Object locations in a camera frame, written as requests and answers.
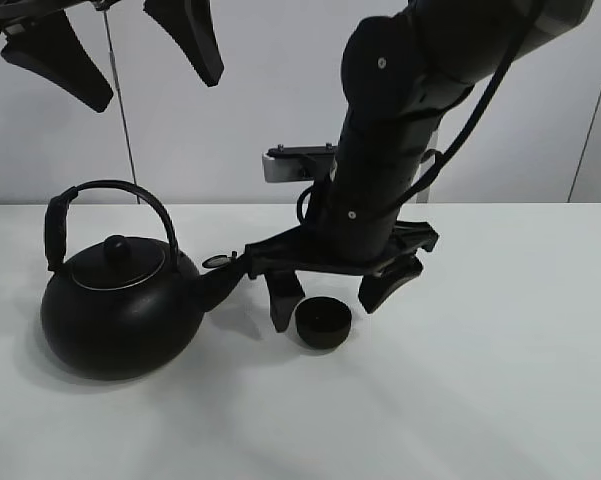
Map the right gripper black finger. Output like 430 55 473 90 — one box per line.
265 271 305 333
358 255 423 314

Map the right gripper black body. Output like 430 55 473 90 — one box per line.
243 221 439 280

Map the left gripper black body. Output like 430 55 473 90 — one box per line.
0 0 86 33

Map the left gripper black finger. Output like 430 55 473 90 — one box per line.
143 0 224 87
1 10 113 113

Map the small black teacup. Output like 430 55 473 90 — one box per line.
295 296 353 350

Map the black cast iron teapot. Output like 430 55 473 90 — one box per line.
40 179 247 380

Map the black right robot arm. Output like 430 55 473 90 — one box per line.
245 1 591 331

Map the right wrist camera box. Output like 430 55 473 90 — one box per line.
262 143 337 183

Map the white vertical post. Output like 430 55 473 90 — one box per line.
415 129 439 204

